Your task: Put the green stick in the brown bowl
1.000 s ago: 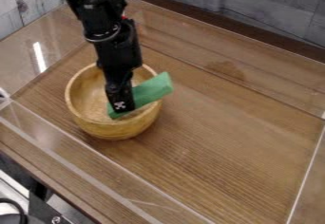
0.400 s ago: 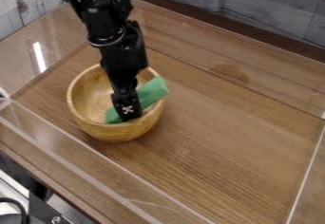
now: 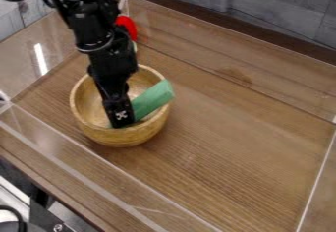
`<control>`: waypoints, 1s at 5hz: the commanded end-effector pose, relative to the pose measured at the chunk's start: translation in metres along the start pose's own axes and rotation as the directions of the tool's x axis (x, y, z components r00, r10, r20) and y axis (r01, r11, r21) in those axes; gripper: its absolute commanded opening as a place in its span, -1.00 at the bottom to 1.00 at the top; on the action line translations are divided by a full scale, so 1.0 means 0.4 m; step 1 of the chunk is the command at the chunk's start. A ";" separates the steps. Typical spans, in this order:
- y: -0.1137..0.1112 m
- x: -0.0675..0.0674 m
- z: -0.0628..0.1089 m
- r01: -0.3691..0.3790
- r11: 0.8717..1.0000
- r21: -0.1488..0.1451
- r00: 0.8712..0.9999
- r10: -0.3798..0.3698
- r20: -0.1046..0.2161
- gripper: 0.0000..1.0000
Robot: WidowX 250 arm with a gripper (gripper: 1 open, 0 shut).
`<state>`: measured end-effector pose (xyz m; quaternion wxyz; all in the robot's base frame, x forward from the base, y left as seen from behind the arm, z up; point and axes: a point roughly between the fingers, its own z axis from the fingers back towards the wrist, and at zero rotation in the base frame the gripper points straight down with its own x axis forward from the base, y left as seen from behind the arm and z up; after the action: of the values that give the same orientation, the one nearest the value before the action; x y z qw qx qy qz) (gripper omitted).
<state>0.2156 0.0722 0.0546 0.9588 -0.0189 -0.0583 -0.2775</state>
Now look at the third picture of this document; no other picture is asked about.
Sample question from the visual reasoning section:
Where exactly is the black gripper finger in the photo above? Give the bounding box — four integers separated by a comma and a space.
102, 97, 134, 129

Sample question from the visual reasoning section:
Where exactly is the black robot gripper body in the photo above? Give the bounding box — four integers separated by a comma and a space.
85, 29, 137, 107

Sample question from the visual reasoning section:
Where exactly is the green rectangular block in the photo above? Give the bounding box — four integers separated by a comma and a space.
129, 79, 174, 124

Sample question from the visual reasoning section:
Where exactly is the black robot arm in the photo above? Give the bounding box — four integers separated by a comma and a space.
5, 0, 137, 128

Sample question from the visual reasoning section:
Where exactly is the brown wooden bowl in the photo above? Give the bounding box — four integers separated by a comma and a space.
69, 65, 172, 147

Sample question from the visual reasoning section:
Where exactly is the red felt strawberry toy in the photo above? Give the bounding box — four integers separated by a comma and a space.
116, 15, 137, 41

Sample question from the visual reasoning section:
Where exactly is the clear acrylic triangular bracket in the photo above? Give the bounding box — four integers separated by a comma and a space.
118, 0, 129, 16

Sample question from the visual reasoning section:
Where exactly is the clear acrylic tray enclosure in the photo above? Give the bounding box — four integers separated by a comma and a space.
0, 0, 336, 232

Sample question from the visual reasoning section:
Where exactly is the black metal bracket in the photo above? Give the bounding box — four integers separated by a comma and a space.
28, 198, 76, 232

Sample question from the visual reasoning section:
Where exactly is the black cable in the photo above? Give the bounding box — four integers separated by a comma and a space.
0, 204, 28, 232

